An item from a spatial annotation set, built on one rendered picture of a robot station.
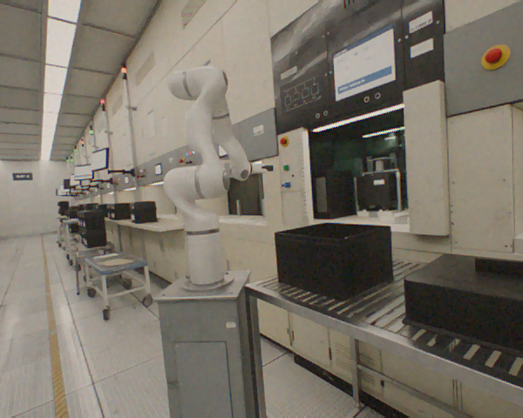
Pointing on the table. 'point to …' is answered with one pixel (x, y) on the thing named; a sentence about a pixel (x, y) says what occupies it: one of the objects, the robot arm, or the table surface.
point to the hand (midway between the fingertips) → (269, 168)
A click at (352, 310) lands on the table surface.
